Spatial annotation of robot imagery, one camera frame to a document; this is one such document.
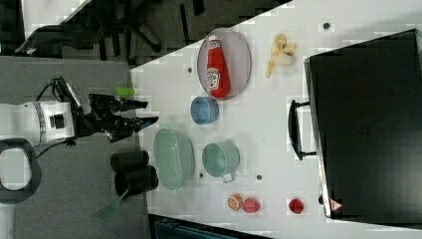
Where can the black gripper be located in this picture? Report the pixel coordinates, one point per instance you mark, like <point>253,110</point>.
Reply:
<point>103,118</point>

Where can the black toaster oven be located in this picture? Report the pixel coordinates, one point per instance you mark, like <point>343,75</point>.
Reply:
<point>365,101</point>

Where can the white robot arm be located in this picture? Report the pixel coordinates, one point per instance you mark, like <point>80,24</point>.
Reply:
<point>27,126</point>

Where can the green marker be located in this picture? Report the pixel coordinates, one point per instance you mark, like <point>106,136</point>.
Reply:
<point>125,91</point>

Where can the black cylinder cup rear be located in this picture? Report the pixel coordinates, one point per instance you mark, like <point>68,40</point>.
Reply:
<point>129,161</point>

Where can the black cylinder cup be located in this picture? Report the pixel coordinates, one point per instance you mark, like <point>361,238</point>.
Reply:
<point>136,182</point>
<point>129,161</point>

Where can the green perforated basket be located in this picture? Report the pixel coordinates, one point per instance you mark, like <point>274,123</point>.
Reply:
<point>174,158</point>

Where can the black cylinder cup front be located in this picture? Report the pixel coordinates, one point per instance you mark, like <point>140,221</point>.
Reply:
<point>136,182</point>

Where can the blue bowl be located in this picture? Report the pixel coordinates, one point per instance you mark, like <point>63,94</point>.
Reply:
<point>204,110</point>

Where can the red ketchup bottle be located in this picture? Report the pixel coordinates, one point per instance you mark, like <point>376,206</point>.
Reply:
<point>217,75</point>

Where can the green spatula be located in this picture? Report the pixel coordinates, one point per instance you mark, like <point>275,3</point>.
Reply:
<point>110,209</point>

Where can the orange slice toy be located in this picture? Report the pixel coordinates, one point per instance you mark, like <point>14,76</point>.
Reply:
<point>235,202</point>

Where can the red strawberry toy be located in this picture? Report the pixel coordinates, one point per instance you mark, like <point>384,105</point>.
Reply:
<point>251,205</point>

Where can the peeled banana toy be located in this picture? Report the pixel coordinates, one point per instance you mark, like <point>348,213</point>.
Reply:
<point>281,53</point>

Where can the red tomato toy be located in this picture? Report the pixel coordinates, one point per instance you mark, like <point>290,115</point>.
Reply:
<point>296,206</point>

